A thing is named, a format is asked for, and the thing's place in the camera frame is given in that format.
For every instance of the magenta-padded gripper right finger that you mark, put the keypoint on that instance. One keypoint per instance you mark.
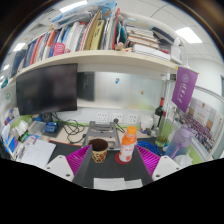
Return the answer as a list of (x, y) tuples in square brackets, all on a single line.
[(165, 166)]

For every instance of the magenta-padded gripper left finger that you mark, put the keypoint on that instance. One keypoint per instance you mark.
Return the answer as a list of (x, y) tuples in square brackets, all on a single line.
[(58, 166)]

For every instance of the orange-capped clear drink bottle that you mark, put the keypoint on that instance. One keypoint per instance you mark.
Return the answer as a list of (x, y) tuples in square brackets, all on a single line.
[(127, 146)]

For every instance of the purple translucent water bottle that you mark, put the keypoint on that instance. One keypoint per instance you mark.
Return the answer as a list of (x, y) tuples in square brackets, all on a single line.
[(176, 145)]

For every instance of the white open notebook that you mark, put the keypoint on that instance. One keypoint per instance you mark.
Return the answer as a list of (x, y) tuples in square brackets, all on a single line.
[(38, 153)]

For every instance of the green drinking glass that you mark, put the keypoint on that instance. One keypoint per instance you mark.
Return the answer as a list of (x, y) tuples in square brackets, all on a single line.
[(162, 140)]

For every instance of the small blue device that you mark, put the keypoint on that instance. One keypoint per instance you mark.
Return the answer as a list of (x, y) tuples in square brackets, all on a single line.
[(51, 127)]

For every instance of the brown patterned paper cup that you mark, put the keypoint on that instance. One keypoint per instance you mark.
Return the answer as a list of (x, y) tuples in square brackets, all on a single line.
[(99, 153)]

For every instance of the flat round red coaster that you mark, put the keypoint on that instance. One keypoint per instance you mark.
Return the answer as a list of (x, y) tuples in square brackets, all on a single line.
[(117, 159)]

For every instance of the black desk mat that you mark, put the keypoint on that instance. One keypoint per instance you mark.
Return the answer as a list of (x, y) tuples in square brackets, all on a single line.
[(110, 170)]

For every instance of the dark wine bottle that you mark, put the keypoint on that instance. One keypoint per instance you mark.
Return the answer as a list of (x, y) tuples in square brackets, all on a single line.
[(158, 113)]

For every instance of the white paper sheet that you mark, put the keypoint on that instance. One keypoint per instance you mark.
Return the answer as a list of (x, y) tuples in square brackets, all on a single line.
[(113, 184)]

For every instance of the group photo poster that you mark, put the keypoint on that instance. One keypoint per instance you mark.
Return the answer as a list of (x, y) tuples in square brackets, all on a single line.
[(200, 123)]

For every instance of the grey metal laptop stand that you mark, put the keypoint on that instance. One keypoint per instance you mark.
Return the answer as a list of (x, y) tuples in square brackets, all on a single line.
[(101, 130)]

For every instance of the black computer monitor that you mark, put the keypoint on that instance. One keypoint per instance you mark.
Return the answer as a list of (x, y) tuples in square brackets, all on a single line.
[(46, 88)]

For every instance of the purple pennant flag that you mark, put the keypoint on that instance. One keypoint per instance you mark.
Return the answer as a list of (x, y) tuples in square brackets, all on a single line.
[(184, 88)]

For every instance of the white shelf full of books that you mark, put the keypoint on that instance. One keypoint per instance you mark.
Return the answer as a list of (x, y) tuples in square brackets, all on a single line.
[(100, 58)]

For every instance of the white wall socket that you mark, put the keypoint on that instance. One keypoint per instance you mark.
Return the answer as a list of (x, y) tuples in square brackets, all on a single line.
[(132, 119), (102, 118), (120, 116)]

